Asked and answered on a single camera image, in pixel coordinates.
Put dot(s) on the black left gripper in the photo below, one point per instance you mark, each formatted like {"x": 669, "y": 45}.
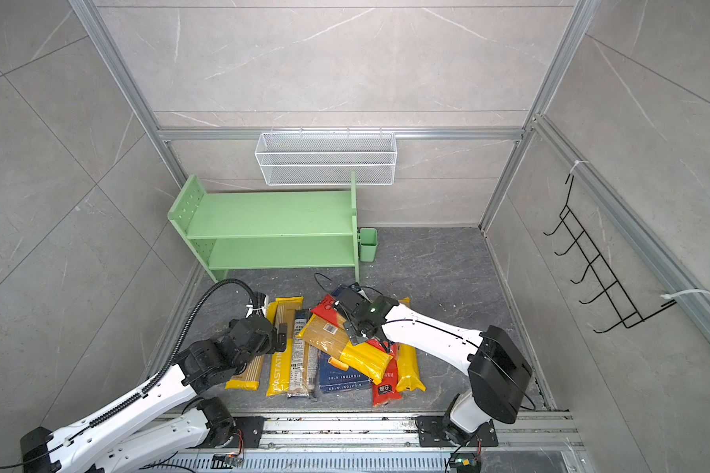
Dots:
{"x": 274, "y": 345}

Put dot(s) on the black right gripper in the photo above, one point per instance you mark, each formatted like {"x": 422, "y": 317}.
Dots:
{"x": 354, "y": 332}

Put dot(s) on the red spaghetti package top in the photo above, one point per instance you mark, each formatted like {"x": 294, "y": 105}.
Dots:
{"x": 326, "y": 310}

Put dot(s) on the yellow brown spaghetti package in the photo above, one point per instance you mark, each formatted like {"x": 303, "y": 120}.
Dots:
{"x": 334, "y": 341}

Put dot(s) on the blue Barilla pasta box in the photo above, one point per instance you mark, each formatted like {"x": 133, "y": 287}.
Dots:
{"x": 332, "y": 379}

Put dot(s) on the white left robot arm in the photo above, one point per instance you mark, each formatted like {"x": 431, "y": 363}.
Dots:
{"x": 117, "y": 437}

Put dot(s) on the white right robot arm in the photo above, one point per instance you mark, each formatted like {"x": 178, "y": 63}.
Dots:
{"x": 496, "y": 369}

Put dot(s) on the yellow spaghetti package left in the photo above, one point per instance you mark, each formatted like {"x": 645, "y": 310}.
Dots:
{"x": 249, "y": 380}

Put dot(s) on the yellow Pastatime spaghetti package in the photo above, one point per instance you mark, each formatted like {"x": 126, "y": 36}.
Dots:
{"x": 281, "y": 362}

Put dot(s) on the clear grey spaghetti package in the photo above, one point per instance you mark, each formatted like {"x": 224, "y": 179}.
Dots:
{"x": 304, "y": 360}

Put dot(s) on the green plastic cup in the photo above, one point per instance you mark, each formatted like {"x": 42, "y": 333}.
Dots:
{"x": 368, "y": 244}

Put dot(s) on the yellow spaghetti package right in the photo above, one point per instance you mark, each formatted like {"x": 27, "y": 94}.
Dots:
{"x": 408, "y": 369}

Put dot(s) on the red spaghetti package floor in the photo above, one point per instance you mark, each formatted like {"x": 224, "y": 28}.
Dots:
{"x": 387, "y": 390}

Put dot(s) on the green metal shelf rack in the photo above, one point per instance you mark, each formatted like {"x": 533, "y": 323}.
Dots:
{"x": 268, "y": 230}

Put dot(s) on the white wire mesh basket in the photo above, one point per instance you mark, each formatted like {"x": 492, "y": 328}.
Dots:
{"x": 328, "y": 158}

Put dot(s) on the black wire hook rack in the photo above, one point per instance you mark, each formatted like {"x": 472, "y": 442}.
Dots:
{"x": 597, "y": 268}

